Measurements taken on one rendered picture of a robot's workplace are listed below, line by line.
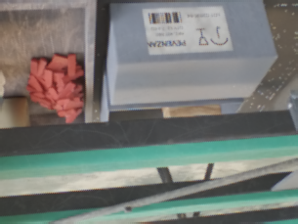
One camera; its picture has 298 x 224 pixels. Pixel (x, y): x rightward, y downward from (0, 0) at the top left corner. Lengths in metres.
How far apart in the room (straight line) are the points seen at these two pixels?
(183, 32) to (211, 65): 0.06
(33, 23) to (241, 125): 0.36
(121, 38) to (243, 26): 0.18
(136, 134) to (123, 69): 0.21
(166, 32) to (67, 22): 0.15
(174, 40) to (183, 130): 0.23
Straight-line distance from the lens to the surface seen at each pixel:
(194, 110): 0.79
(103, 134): 0.44
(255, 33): 0.70
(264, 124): 0.48
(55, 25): 0.71
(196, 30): 0.67
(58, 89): 0.81
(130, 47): 0.64
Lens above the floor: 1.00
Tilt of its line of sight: 23 degrees down
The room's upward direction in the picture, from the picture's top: 172 degrees clockwise
